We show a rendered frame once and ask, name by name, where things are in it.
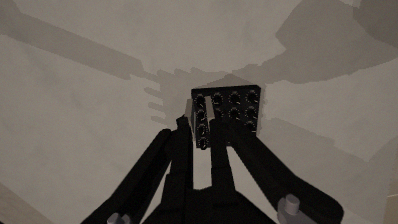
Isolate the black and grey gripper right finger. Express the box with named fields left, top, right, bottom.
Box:
left=205, top=96, right=344, bottom=224

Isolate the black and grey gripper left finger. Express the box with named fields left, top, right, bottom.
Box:
left=80, top=98, right=196, bottom=224

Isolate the black knob box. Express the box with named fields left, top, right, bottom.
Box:
left=191, top=85, right=261, bottom=150

